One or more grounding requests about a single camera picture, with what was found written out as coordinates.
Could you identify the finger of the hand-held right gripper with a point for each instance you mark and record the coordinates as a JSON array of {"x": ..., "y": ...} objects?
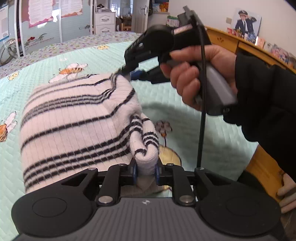
[
  {"x": 136, "y": 55},
  {"x": 148, "y": 77}
]

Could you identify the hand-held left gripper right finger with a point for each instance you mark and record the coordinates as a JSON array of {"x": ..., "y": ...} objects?
[{"x": 157, "y": 173}]

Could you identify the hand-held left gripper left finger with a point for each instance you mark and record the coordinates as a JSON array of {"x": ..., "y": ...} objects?
[{"x": 133, "y": 173}]

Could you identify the white black striped sweater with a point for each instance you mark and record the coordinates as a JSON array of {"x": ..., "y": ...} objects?
[{"x": 76, "y": 120}]

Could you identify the person's right hand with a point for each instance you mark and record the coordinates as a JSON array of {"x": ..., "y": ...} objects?
[{"x": 185, "y": 76}]

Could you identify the person's left hand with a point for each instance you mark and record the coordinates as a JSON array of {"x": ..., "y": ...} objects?
[{"x": 289, "y": 194}]

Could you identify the hanging bags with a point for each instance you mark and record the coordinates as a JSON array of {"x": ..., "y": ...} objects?
[{"x": 159, "y": 5}]

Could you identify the white door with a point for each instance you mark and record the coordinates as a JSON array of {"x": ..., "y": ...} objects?
[{"x": 140, "y": 16}]

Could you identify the white shelf drawer unit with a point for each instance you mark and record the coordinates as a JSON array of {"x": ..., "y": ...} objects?
[{"x": 105, "y": 22}]

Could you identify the green bee print quilt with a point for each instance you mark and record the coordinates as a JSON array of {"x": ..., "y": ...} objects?
[{"x": 196, "y": 129}]

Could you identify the wooden desk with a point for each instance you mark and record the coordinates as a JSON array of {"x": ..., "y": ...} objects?
[{"x": 226, "y": 40}]

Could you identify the red box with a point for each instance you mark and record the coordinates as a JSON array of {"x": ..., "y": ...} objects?
[{"x": 232, "y": 32}]

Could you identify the sliding door wardrobe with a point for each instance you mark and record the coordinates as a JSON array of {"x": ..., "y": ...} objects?
[{"x": 69, "y": 30}]

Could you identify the orange framed poster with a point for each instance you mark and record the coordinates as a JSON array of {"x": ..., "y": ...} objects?
[{"x": 71, "y": 8}]

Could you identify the boy portrait picture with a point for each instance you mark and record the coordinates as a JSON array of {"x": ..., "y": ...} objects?
[{"x": 246, "y": 24}]

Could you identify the blue toy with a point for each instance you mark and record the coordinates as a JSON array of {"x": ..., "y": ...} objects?
[{"x": 251, "y": 38}]

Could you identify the pink card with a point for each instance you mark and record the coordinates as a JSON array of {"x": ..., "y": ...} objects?
[{"x": 260, "y": 42}]

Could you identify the pink framed poster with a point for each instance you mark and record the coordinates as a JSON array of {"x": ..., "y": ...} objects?
[{"x": 40, "y": 12}]

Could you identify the printed photo box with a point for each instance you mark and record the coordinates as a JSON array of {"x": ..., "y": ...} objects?
[{"x": 279, "y": 52}]

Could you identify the grey hoop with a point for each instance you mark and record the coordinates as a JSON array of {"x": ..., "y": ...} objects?
[{"x": 8, "y": 52}]

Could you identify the blue framed poster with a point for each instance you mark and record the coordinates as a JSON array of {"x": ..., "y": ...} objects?
[{"x": 4, "y": 23}]

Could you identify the wall socket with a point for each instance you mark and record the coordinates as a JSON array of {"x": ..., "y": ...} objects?
[{"x": 228, "y": 20}]

